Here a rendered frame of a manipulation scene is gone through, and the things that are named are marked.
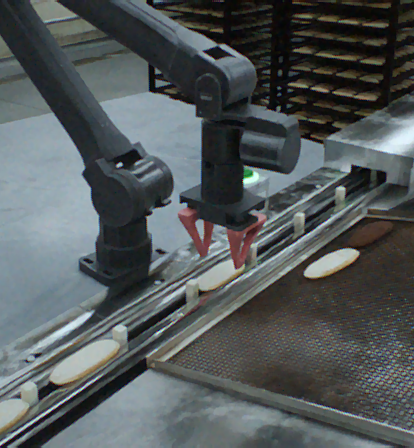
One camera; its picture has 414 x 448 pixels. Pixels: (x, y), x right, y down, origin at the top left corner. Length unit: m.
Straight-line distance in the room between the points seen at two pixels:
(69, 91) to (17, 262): 0.29
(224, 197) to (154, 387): 0.30
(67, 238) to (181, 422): 0.59
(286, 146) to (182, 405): 0.34
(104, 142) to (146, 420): 0.46
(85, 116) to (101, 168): 0.08
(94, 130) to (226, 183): 0.22
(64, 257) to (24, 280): 0.09
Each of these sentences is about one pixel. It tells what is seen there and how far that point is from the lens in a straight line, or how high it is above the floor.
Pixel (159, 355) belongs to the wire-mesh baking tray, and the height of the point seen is 0.89.
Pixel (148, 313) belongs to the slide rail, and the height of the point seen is 0.85.
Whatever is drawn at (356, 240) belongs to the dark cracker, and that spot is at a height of 0.90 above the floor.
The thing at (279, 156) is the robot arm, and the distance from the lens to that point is 0.88.
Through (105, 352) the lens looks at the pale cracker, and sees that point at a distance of 0.87.
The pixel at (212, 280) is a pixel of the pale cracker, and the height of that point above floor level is 0.86.
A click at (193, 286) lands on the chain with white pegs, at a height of 0.87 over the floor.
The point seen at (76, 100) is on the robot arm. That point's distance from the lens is 1.06.
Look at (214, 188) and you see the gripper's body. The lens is 0.94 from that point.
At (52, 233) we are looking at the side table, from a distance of 1.25.
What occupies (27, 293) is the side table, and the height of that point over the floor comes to 0.82.
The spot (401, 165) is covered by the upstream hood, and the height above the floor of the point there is 0.90.
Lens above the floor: 1.35
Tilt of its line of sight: 25 degrees down
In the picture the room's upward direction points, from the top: straight up
